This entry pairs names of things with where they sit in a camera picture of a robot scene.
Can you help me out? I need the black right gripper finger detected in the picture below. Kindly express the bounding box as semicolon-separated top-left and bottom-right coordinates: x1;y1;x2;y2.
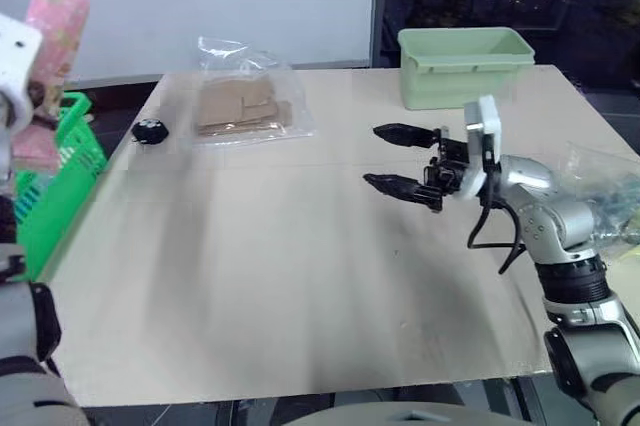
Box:
362;173;433;208
373;122;444;149

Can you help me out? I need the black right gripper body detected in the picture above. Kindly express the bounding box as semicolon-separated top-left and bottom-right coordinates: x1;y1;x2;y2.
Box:
422;126;472;213

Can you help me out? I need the pink printed snack package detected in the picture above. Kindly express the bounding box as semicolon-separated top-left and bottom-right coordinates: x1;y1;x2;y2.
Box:
10;0;92;173

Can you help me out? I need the green plastic shopping basket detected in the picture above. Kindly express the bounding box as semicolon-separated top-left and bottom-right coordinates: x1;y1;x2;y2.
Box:
13;90;109;283

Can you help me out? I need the pale green plastic bin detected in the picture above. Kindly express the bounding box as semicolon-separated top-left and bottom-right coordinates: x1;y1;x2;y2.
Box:
397;26;535;112

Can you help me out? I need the clear bag with green contents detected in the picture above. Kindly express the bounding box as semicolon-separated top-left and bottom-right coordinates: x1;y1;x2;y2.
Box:
563;139;640;249

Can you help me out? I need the clear bag of brown cardboard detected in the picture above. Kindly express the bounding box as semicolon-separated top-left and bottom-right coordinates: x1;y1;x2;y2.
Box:
191;35;316;148

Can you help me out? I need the white board panel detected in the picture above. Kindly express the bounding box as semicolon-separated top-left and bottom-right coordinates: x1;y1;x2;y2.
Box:
0;0;377;83

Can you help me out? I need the small black round gadget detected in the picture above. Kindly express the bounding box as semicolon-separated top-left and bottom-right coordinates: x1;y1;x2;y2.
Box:
131;117;169;147

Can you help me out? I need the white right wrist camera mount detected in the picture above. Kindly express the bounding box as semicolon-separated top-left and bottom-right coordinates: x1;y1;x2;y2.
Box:
457;95;503;203

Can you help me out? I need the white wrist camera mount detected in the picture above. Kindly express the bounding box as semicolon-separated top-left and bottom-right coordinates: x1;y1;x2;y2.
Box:
0;13;44;133
457;95;503;203

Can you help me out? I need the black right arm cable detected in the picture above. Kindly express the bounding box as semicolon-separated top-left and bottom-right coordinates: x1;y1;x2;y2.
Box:
467;148;527;276

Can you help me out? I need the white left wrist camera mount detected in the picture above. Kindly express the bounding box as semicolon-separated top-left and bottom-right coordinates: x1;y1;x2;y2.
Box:
0;13;44;133

